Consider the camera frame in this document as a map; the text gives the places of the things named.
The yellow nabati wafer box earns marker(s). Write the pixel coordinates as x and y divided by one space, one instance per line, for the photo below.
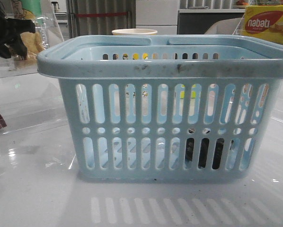
263 22

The white cabinet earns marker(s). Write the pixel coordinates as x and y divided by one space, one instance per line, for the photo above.
160 15

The packaged yellow bread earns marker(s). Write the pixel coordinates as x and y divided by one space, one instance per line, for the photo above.
34 44

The green yellow cartoon box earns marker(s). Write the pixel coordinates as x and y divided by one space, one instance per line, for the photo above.
26 9

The white paper cup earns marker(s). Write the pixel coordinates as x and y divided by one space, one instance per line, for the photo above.
134 31

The light blue plastic basket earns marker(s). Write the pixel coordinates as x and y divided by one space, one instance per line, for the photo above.
171 107

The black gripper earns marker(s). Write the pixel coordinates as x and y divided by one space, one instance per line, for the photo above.
9 27

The clear acrylic display stand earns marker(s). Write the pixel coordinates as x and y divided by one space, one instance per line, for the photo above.
51 35

